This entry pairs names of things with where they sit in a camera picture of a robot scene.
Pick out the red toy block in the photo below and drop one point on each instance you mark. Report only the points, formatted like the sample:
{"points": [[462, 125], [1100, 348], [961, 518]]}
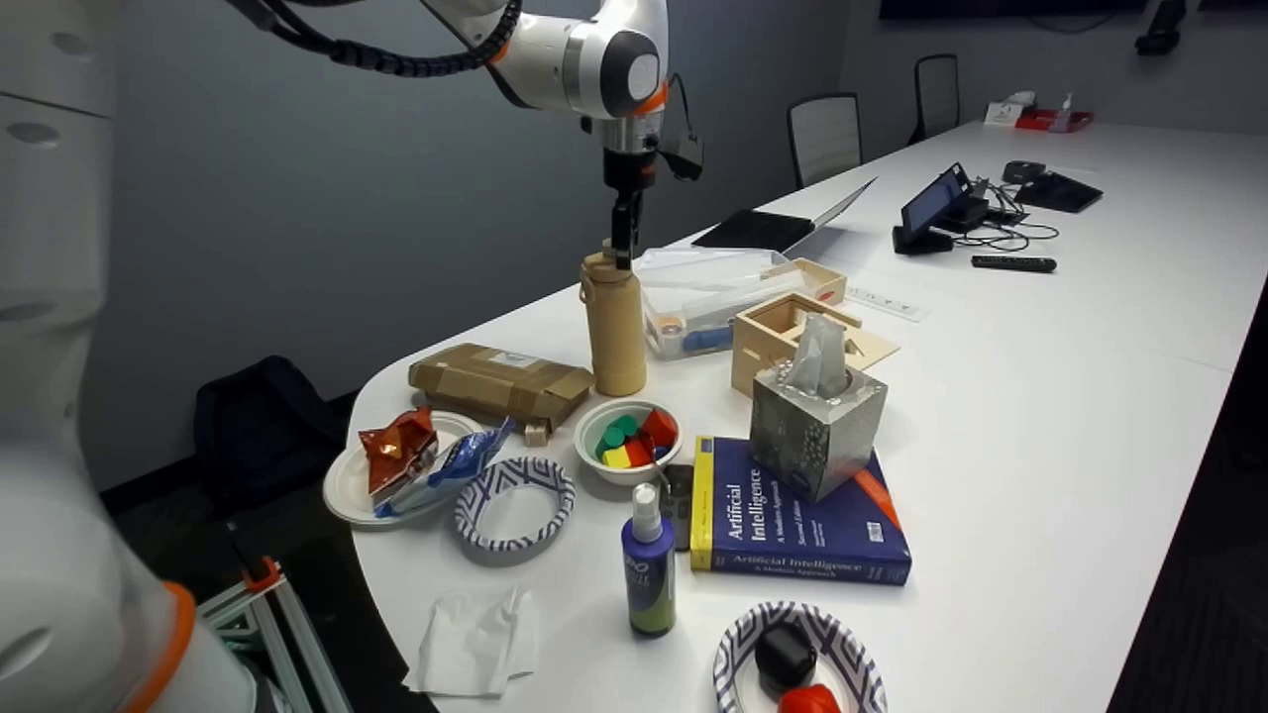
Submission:
{"points": [[655, 435]]}

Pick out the green toy block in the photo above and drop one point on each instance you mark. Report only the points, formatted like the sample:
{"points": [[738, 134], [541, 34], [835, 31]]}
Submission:
{"points": [[617, 429]]}

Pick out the plain white plate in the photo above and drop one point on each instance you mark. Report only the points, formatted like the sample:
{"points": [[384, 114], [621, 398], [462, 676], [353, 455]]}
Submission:
{"points": [[345, 499]]}

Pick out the clear plastic container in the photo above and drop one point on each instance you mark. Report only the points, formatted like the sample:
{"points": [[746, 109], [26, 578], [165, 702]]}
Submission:
{"points": [[700, 301]]}

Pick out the silver laptop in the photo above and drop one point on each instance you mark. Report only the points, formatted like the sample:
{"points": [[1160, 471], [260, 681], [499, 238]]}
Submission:
{"points": [[778, 233]]}

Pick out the purple spray bottle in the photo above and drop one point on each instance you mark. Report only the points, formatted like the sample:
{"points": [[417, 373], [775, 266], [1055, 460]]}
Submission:
{"points": [[647, 578]]}

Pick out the grey office chair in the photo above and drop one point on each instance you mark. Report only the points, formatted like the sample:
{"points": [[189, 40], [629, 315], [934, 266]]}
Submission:
{"points": [[939, 100], [825, 139]]}

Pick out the yellow toy block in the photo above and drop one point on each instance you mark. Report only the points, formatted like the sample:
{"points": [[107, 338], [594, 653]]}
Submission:
{"points": [[617, 456]]}

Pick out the blue white patterned plate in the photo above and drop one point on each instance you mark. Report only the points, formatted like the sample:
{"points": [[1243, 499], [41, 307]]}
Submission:
{"points": [[481, 522], [857, 660]]}

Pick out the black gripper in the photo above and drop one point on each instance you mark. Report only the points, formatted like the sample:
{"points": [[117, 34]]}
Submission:
{"points": [[629, 170]]}

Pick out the small round black item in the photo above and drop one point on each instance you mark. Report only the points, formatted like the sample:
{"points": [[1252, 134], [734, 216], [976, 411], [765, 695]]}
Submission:
{"points": [[1020, 172]]}

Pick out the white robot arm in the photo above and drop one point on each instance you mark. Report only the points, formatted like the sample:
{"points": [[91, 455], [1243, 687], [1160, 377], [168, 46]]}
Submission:
{"points": [[51, 398]]}

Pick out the white bowl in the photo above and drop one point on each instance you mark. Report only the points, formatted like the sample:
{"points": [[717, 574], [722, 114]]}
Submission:
{"points": [[588, 456]]}

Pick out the open wooden box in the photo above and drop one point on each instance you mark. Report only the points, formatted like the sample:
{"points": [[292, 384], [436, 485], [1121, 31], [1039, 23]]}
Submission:
{"points": [[758, 343]]}

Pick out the small red object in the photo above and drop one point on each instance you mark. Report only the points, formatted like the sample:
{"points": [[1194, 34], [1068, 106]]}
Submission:
{"points": [[811, 698]]}

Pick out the black backpack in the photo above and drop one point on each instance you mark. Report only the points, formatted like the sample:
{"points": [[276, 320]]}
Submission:
{"points": [[261, 429]]}

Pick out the grey tissue box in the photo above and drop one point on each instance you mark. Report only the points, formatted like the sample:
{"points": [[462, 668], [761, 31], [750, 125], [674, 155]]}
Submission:
{"points": [[816, 442]]}

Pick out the phone with blue screen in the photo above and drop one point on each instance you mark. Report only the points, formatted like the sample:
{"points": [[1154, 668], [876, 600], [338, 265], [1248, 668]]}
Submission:
{"points": [[936, 198]]}

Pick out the brown cardboard box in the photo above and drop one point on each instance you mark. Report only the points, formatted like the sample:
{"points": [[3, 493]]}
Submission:
{"points": [[497, 384]]}

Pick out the blue snack bag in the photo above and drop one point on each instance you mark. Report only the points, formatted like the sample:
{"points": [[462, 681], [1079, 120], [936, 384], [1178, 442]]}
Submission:
{"points": [[470, 456]]}

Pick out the black wall device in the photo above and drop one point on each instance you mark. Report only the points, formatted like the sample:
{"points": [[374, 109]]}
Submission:
{"points": [[1160, 27]]}

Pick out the black phone stand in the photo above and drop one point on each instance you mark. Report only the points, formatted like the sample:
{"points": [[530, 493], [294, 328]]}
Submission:
{"points": [[918, 238]]}

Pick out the tripod with orange joint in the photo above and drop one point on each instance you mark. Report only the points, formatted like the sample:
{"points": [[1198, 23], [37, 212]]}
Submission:
{"points": [[271, 616]]}

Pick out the orange snack bag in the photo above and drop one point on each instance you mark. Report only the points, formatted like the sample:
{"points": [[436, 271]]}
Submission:
{"points": [[399, 455]]}

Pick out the small black object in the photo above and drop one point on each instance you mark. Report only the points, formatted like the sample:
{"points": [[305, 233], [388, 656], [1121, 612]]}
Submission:
{"points": [[784, 656]]}

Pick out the small white box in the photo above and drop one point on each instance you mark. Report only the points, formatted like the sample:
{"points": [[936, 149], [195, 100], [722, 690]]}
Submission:
{"points": [[1013, 114]]}

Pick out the clear plastic bag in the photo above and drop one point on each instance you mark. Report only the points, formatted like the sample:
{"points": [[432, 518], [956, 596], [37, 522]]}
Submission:
{"points": [[470, 648]]}

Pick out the beige bottle lid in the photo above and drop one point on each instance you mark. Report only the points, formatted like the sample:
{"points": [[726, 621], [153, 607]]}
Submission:
{"points": [[611, 254]]}

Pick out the flat red item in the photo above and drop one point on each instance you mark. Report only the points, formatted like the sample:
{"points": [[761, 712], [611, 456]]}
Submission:
{"points": [[1055, 120]]}

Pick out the flat wooden lid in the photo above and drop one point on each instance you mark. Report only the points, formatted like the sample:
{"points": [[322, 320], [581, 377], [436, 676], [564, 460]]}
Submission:
{"points": [[873, 351]]}

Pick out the beige bottle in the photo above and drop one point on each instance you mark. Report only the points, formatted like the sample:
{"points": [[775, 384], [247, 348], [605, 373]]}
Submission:
{"points": [[617, 331]]}

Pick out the blue hardcover book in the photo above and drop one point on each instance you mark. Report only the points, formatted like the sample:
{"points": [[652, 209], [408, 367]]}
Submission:
{"points": [[795, 537]]}

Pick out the black remote stick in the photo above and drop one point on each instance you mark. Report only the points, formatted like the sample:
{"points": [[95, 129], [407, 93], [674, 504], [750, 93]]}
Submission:
{"points": [[1013, 265]]}

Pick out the small wooden block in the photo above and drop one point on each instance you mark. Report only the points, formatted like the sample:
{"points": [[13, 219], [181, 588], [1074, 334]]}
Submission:
{"points": [[535, 429]]}

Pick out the black wallet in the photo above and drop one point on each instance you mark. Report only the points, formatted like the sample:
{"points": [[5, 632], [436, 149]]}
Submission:
{"points": [[1055, 198]]}

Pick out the white tissue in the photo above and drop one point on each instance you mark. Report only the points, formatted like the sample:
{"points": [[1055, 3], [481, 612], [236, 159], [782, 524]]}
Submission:
{"points": [[820, 360]]}

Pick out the small wooden frame box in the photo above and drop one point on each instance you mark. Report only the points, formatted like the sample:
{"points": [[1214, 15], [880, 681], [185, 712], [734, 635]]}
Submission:
{"points": [[816, 278]]}

